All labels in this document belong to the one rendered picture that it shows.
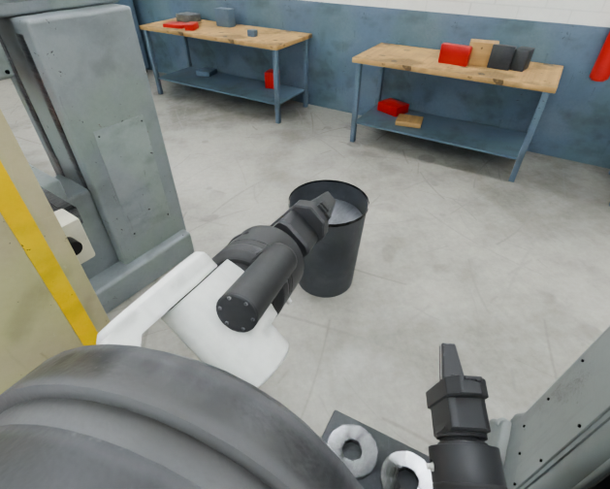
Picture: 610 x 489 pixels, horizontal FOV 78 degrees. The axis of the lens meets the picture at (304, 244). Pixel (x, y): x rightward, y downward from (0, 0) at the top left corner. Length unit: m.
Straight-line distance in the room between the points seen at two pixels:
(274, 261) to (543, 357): 2.34
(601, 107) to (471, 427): 4.31
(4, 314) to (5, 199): 0.35
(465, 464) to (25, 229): 1.20
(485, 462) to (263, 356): 0.33
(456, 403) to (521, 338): 2.07
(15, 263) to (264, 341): 1.10
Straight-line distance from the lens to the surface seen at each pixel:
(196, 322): 0.32
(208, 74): 6.05
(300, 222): 0.45
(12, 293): 1.40
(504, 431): 1.99
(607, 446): 1.26
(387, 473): 0.76
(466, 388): 0.56
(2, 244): 1.32
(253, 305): 0.28
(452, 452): 0.56
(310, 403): 2.08
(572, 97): 4.68
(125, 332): 0.31
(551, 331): 2.75
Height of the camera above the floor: 1.85
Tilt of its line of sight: 40 degrees down
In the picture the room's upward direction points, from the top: straight up
